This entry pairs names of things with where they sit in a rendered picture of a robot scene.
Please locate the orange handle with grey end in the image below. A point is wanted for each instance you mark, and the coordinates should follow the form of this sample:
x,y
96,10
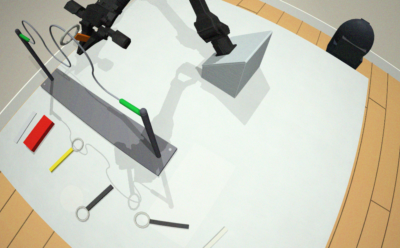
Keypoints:
x,y
76,35

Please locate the red rectangular block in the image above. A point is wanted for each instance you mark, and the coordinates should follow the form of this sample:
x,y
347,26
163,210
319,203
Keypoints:
x,y
38,133

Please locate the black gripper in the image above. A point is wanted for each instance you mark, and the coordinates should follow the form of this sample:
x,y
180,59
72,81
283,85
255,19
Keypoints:
x,y
102,32

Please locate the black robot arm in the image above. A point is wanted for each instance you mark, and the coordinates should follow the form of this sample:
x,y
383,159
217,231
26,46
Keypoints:
x,y
208,26

